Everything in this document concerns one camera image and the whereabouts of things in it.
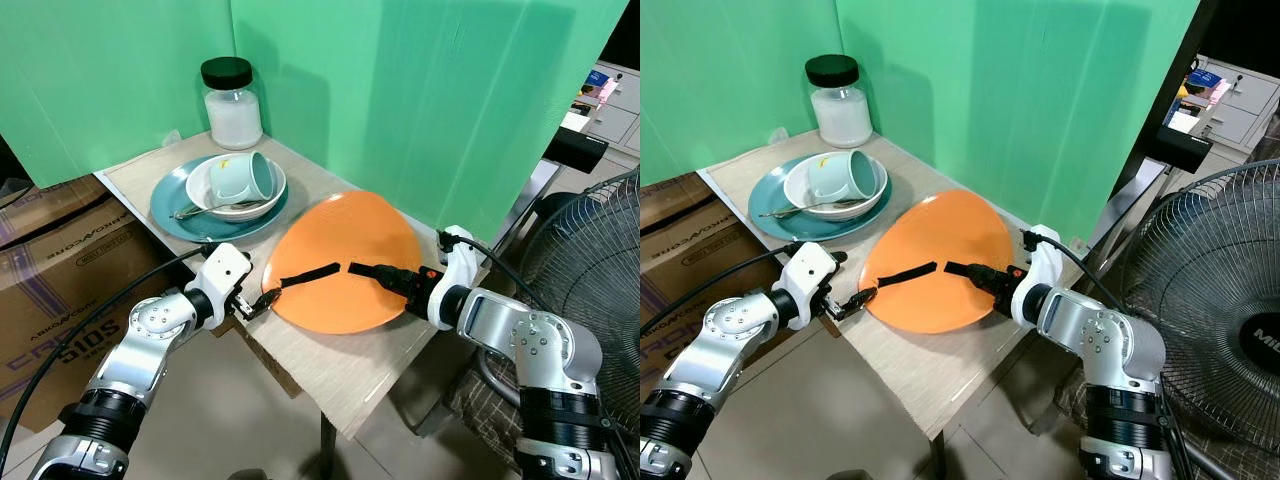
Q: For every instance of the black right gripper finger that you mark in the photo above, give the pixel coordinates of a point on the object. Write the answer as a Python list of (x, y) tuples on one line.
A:
[(966, 270), (372, 271)]

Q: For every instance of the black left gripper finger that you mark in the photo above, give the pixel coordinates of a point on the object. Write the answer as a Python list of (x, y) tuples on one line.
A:
[(310, 273), (908, 273)]

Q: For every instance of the orange plate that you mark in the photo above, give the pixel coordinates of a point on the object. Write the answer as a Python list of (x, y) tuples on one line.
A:
[(340, 235), (940, 232)]

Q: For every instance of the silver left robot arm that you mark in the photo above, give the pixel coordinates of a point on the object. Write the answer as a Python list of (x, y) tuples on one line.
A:
[(725, 340), (140, 345)]

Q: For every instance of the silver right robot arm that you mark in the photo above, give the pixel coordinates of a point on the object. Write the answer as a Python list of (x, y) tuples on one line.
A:
[(1110, 345), (530, 345)]

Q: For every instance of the metal spoon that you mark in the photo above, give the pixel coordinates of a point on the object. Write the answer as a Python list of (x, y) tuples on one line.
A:
[(215, 208), (805, 207)]

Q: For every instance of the light green mug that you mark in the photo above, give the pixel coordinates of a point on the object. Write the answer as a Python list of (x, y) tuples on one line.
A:
[(832, 178), (232, 178)]

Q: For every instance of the white bowl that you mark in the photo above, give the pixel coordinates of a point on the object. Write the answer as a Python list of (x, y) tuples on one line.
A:
[(200, 185), (797, 185)]

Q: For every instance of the teal plate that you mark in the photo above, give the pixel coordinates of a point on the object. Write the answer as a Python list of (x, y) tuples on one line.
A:
[(768, 200), (168, 205)]

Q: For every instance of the metal table leg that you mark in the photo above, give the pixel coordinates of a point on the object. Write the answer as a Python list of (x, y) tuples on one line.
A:
[(937, 458), (327, 450)]

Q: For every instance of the glass jar with black lid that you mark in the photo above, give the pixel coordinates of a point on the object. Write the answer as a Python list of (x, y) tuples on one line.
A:
[(233, 115), (840, 112)]

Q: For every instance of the wide green screen panel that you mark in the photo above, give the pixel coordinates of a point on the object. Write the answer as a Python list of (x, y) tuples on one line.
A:
[(430, 100), (1020, 100)]

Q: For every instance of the black electric fan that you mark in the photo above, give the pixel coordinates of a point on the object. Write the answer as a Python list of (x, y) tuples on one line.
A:
[(1210, 270), (590, 260)]

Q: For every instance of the brown cardboard box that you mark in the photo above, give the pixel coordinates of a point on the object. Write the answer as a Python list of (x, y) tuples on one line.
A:
[(680, 260), (60, 270)]

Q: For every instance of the black monitor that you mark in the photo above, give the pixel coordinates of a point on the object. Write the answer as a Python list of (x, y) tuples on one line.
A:
[(578, 150), (1182, 148)]

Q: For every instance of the narrow green screen panel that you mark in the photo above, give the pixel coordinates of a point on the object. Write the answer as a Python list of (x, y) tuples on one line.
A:
[(100, 80), (720, 80)]

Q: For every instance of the grey drawer cabinet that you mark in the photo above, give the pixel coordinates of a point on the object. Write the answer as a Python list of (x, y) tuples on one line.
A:
[(1240, 110), (618, 110)]

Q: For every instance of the colourful packet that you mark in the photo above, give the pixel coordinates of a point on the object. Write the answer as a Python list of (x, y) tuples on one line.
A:
[(1208, 86), (598, 86)]

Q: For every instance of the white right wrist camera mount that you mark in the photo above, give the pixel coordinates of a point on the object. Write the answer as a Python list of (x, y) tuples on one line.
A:
[(460, 265), (1042, 262)]

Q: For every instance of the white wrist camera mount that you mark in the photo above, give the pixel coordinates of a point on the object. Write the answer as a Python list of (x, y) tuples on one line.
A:
[(460, 265), (812, 270), (1042, 262), (222, 270)]

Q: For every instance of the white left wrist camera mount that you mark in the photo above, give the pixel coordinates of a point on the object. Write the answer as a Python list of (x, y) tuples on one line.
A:
[(222, 270), (812, 270)]

